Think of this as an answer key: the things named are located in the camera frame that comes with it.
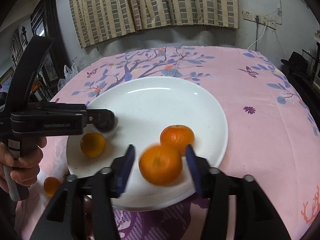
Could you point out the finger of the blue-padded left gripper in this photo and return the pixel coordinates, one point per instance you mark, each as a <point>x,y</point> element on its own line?
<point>92,115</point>
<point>57,107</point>

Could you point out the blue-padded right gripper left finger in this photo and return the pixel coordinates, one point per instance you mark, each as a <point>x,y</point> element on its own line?
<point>121,168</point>

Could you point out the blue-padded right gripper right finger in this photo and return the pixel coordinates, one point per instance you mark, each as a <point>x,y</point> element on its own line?
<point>199,170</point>

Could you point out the large orange mandarin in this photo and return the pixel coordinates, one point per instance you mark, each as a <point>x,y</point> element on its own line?
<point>160,165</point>

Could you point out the person's left hand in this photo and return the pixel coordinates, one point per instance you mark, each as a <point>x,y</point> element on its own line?
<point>27,166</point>

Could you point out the small orange kumquat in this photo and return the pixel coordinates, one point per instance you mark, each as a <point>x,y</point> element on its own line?
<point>92,144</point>

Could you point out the orange mandarin on plate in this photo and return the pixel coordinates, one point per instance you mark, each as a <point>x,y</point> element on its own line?
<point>177,137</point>

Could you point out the white plastic bag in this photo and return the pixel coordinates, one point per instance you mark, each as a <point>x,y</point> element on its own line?
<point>69,73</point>

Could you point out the white round plate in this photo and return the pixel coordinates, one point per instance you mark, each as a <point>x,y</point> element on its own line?
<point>143,108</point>

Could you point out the small orange fruit on cloth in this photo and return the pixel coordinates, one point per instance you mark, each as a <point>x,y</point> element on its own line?
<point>51,185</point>

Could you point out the pink floral tablecloth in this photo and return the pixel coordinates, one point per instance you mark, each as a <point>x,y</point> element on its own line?
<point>272,135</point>

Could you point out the dark wooden cabinet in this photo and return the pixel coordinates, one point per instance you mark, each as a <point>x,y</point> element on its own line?
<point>46,34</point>

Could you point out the beige checked curtain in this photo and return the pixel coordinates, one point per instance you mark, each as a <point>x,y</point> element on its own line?
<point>97,21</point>

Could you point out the black hat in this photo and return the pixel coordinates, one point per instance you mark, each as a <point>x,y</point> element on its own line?
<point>296,63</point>

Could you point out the white wall power strip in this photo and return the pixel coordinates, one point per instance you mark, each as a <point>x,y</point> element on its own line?
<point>264,20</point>

